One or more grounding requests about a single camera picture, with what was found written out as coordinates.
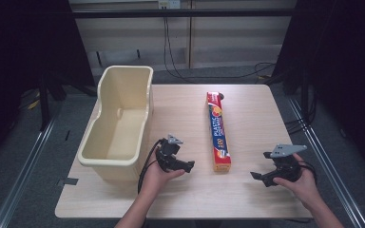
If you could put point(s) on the dark curtain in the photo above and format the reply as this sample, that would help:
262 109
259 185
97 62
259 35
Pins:
19 47
339 63

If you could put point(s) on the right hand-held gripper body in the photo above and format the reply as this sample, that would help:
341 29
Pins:
286 167

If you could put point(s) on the white wall socket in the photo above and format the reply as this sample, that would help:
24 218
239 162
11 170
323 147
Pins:
169 3

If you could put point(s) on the red blue plastic wrap box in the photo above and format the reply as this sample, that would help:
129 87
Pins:
218 126

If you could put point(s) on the person's left hand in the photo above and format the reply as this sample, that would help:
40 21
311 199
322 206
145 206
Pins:
153 182

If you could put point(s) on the black horizontal bar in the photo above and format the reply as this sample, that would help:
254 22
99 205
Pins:
183 13

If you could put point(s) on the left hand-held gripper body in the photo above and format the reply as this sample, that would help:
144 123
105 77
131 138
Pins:
166 158

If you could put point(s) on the cream plastic bin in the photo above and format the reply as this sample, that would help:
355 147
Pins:
125 95

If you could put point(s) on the black metal stand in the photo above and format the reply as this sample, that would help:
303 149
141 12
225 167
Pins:
46 101

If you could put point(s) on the black tape strip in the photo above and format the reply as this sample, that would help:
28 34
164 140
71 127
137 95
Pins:
68 181

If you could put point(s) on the person's right hand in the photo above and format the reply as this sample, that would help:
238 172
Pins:
307 188

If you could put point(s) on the metal floor rail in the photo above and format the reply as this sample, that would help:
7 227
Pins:
326 164
22 171

